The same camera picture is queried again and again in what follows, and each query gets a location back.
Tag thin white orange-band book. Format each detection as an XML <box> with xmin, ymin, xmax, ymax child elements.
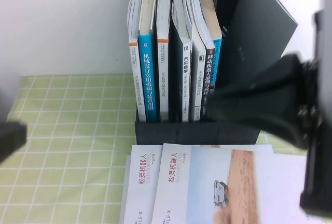
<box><xmin>126</xmin><ymin>0</ymin><xmax>145</xmax><ymax>121</ymax></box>

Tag blue spine mechanical design book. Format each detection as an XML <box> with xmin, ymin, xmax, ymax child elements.
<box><xmin>137</xmin><ymin>0</ymin><xmax>159</xmax><ymax>122</ymax></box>

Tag black blue mobile robot book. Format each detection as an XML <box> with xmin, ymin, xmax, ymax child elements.
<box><xmin>198</xmin><ymin>0</ymin><xmax>223</xmax><ymax>91</ymax></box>

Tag AgileX brochure white cover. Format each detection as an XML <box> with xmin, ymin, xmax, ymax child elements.
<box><xmin>123</xmin><ymin>145</ymin><xmax>273</xmax><ymax>224</ymax></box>

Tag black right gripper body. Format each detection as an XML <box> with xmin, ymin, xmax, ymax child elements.
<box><xmin>300</xmin><ymin>8</ymin><xmax>332</xmax><ymax>217</ymax></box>

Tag pale white booklet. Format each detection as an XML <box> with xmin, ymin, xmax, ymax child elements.
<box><xmin>119</xmin><ymin>155</ymin><xmax>132</xmax><ymax>224</ymax></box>

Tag thick white orange-band book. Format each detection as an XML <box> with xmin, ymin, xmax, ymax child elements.
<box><xmin>156</xmin><ymin>0</ymin><xmax>172</xmax><ymax>122</ymax></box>

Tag AgileX brochure grey back cover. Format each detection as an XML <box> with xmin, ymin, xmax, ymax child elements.
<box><xmin>151</xmin><ymin>143</ymin><xmax>309</xmax><ymax>224</ymax></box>

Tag black plastic book holder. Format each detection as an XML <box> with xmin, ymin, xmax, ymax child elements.
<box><xmin>131</xmin><ymin>0</ymin><xmax>262</xmax><ymax>146</ymax></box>

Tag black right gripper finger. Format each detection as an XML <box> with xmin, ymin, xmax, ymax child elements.
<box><xmin>207</xmin><ymin>52</ymin><xmax>321</xmax><ymax>107</ymax></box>
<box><xmin>211</xmin><ymin>99</ymin><xmax>323</xmax><ymax>150</ymax></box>

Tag dark cover white spine book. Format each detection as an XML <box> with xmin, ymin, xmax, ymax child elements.
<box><xmin>170</xmin><ymin>0</ymin><xmax>194</xmax><ymax>123</ymax></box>

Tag white spine grey-foot book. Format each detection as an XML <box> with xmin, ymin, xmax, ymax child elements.
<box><xmin>185</xmin><ymin>0</ymin><xmax>208</xmax><ymax>121</ymax></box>

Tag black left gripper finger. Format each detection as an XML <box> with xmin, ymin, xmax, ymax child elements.
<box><xmin>0</xmin><ymin>121</ymin><xmax>28</xmax><ymax>165</ymax></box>

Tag black spine mobile robot book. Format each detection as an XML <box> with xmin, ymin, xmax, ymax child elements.
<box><xmin>190</xmin><ymin>0</ymin><xmax>216</xmax><ymax>121</ymax></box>

